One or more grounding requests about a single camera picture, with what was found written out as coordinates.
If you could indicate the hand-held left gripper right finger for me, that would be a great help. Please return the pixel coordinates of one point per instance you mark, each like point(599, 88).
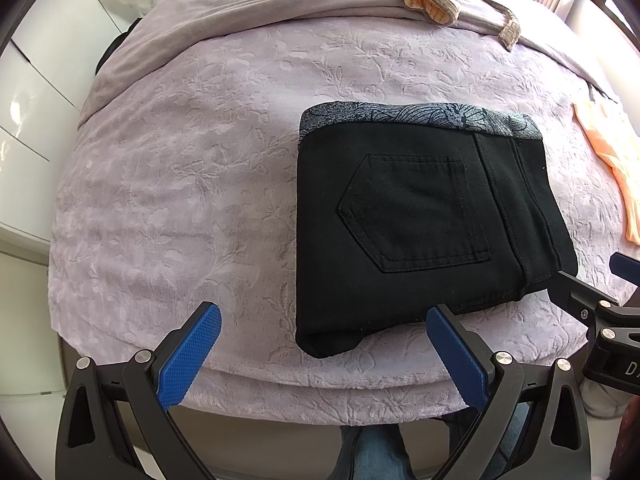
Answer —
point(457, 355)

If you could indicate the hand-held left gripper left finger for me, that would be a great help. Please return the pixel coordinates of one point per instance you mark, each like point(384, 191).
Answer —
point(187, 360)

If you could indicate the taupe fuzzy cloth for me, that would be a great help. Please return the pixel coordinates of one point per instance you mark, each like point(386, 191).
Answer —
point(511, 32)

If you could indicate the lilac embossed plush blanket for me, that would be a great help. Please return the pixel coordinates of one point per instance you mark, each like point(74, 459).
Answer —
point(200, 160)

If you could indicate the orange cloth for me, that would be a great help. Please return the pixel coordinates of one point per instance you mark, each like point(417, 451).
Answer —
point(615, 155)

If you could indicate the black pants with patterned waistband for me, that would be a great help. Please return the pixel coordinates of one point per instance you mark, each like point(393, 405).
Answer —
point(415, 210)

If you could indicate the white wardrobe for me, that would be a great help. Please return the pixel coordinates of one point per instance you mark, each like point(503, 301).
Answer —
point(45, 85)

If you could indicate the person's legs in jeans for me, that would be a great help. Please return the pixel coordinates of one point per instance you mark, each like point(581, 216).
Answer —
point(375, 452)

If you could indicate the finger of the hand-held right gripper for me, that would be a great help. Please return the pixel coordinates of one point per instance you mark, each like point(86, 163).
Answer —
point(580, 295)
point(627, 267)

